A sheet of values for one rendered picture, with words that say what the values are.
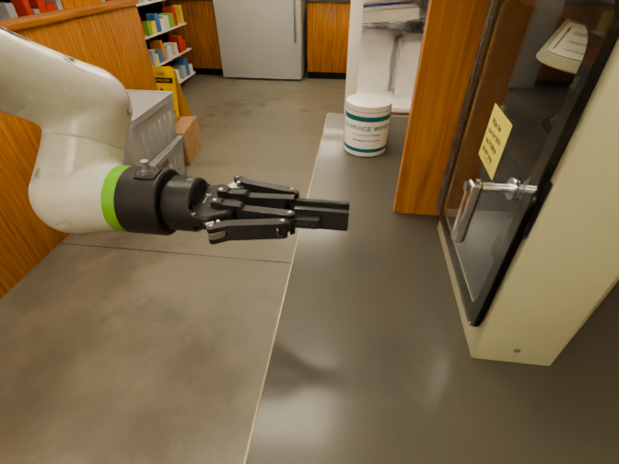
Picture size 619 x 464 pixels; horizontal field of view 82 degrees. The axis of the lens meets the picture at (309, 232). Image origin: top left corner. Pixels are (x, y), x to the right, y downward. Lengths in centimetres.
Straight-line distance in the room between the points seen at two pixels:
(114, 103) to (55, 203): 15
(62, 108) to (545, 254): 60
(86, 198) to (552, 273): 57
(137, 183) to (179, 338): 139
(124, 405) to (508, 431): 145
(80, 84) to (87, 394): 145
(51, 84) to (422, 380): 61
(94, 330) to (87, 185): 154
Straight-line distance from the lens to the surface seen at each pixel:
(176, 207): 48
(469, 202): 46
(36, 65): 55
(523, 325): 56
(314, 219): 45
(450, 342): 62
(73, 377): 191
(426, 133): 76
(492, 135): 56
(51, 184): 55
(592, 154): 42
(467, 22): 72
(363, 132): 105
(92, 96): 57
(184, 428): 160
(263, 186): 51
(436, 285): 69
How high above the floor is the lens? 141
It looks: 38 degrees down
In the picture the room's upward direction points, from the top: straight up
